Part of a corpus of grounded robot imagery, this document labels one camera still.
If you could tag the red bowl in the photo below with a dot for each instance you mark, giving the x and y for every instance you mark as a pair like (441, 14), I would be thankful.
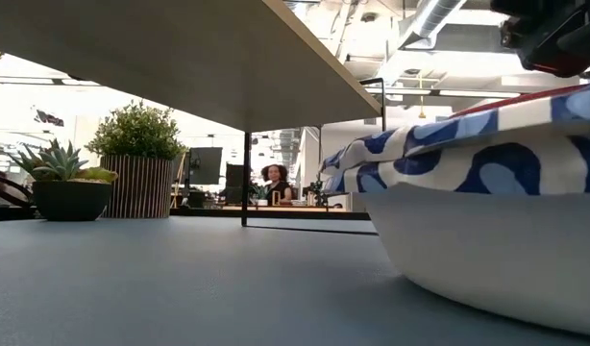
(516, 99)

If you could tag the white bowl with blue pattern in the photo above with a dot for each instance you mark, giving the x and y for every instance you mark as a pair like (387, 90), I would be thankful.
(492, 250)

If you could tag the wooden background table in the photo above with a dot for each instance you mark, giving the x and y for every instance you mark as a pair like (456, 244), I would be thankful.
(295, 208)

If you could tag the person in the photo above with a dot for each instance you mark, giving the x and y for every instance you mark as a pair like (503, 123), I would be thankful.
(277, 185)

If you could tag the black monitor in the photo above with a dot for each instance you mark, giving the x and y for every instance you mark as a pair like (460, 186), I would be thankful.
(235, 180)
(206, 165)

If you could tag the leafy plant in striped pot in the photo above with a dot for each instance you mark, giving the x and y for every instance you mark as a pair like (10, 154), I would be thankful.
(136, 182)

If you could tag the blue table mat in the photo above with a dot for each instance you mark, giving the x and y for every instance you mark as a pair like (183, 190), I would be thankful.
(179, 288)

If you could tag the succulent in black pot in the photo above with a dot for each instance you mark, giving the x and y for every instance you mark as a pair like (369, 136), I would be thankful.
(69, 199)

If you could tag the silver ceiling duct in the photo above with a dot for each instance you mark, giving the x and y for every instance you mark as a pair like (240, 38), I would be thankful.
(432, 17)

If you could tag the black aluminium table frame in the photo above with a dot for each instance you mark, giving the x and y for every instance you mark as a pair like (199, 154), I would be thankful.
(204, 212)

